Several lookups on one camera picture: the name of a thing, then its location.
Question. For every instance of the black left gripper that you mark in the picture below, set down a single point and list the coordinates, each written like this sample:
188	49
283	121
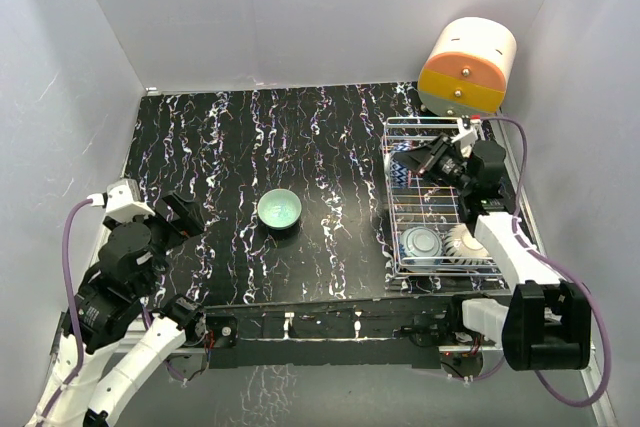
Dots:
189	220

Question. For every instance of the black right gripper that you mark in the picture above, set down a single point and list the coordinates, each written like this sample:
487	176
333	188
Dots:
424	159

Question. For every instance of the white bowl black striped outside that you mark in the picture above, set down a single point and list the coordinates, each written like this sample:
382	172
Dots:
462	249

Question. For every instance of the red patterned bowl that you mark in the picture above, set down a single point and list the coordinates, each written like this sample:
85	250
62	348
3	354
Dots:
400	175

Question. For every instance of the blue white patterned bowl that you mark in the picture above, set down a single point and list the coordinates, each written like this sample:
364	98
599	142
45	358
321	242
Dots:
420	246

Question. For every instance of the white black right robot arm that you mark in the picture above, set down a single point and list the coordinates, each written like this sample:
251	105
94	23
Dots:
547	323

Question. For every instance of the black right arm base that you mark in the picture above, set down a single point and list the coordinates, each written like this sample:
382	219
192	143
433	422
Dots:
444	332

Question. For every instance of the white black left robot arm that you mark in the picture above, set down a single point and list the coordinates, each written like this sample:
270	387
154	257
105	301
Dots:
109	344

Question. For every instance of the celadon green bowl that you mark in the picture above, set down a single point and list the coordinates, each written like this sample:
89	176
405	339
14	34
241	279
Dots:
279	209

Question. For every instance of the round pastel drawer cabinet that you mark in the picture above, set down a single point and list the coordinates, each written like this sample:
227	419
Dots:
468	69

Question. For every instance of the black marble table mat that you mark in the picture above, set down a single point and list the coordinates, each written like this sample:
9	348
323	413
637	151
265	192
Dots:
227	149

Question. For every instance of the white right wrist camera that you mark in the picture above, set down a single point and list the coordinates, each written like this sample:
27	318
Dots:
469	132

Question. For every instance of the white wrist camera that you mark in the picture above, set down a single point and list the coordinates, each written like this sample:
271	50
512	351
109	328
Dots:
124	202
469	132

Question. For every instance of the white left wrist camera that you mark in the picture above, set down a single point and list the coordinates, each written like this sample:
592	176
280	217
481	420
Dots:
124	202

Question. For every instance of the white wire dish rack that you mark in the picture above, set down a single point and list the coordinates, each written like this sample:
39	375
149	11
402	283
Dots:
426	202

